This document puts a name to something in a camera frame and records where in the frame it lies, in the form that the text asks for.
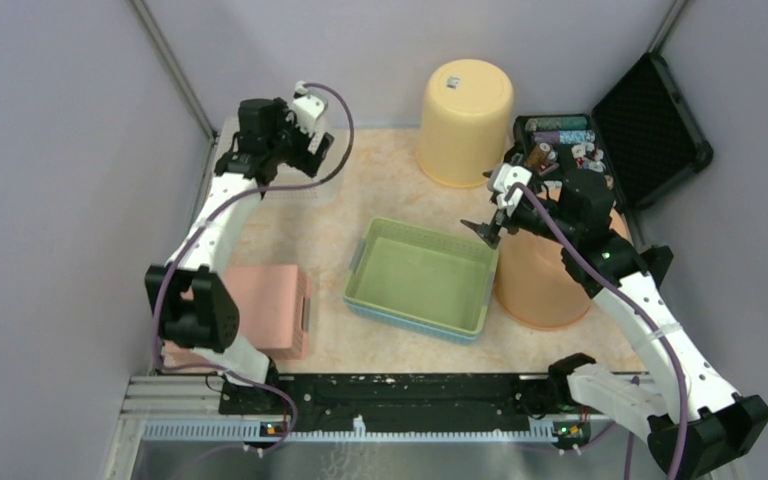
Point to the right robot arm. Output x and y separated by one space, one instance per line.
695 421

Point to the green plastic basket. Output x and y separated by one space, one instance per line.
422 274

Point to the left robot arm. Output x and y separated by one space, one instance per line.
241 179

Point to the yellow capybara bucket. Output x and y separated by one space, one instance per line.
467 107

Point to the black open tool case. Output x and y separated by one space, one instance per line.
642 136

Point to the brown cylinder in case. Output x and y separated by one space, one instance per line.
540 156

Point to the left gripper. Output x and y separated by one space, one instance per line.
305 160

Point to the orange capybara bucket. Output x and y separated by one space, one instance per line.
533 286

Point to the white mesh plastic basket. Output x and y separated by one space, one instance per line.
286 175

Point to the pink plastic basket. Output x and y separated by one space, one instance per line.
243 318

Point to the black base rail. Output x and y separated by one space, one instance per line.
435 408

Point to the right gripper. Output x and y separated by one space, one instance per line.
489 231

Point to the blue basket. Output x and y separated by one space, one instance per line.
411 325

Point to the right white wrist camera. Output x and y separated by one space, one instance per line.
506 183

